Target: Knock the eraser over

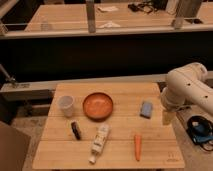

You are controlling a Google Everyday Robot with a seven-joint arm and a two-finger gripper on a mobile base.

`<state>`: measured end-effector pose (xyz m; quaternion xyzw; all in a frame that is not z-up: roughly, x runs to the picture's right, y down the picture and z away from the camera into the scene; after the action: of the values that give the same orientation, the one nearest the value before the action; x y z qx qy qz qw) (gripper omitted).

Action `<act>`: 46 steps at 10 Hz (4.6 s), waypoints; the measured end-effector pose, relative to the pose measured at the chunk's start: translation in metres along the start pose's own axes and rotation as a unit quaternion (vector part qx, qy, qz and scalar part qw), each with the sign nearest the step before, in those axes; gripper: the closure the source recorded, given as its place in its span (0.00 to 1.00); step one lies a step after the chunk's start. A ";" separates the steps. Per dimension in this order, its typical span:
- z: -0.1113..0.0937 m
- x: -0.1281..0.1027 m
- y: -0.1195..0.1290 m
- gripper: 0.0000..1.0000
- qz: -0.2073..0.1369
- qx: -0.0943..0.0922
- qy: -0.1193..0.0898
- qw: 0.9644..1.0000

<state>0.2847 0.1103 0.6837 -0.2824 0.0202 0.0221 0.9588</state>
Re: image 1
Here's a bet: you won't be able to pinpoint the white tube bottle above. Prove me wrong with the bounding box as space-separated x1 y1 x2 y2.
89 124 110 164

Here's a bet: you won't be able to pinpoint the black eraser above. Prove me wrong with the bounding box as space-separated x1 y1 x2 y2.
71 121 81 140

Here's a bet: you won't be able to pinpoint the metal clamp left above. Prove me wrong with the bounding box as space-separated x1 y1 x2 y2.
0 64 30 88

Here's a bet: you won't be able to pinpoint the grey metal post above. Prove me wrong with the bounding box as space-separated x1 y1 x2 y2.
86 0 96 33
172 0 203 29

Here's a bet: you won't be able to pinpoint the orange bowl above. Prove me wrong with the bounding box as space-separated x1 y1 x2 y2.
82 92 113 120

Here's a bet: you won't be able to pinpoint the white plastic cup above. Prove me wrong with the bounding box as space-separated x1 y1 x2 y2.
57 96 74 117

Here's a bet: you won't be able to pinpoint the white paper on far table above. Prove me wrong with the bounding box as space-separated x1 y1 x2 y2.
97 6 119 12

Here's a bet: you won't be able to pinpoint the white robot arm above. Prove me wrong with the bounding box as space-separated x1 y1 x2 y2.
160 62 213 125

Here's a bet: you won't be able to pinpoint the orange carrot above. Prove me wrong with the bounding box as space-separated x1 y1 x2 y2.
134 134 142 161

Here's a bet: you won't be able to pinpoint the black cables on far table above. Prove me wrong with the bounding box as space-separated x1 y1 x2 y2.
127 0 161 14

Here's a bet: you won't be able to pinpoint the blue sponge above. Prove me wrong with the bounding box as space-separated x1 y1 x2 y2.
140 101 153 118

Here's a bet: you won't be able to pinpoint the grey metal post right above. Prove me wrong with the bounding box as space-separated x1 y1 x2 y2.
172 0 203 29

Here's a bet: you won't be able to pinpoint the crumpled white paper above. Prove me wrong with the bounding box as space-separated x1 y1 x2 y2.
99 21 121 28

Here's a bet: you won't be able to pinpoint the clear bottle on far table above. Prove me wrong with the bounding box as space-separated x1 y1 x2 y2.
41 18 50 31

